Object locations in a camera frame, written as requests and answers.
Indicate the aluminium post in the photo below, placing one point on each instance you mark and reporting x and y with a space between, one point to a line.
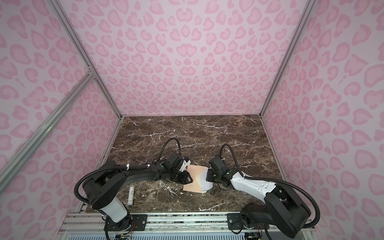
297 34
69 29

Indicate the right rear aluminium post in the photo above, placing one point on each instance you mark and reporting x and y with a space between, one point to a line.
297 34

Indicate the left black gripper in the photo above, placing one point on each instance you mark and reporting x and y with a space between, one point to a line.
186 175

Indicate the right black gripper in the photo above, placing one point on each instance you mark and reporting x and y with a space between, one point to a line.
208 176

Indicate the green floral letter paper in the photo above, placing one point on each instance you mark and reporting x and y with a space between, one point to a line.
205 185

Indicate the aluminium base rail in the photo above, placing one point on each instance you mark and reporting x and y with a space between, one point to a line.
166 226

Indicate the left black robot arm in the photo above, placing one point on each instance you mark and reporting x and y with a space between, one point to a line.
99 188

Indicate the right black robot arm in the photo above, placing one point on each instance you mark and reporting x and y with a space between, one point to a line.
282 206

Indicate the pink envelope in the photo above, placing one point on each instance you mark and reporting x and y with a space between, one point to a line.
196 174

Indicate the white glue stick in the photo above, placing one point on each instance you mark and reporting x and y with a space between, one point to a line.
131 195

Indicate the left rear aluminium post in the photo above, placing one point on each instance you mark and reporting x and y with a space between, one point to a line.
69 29

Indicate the aluminium frame diagonal bar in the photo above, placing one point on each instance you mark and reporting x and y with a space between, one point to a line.
10 171

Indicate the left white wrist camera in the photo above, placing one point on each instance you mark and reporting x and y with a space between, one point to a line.
184 165

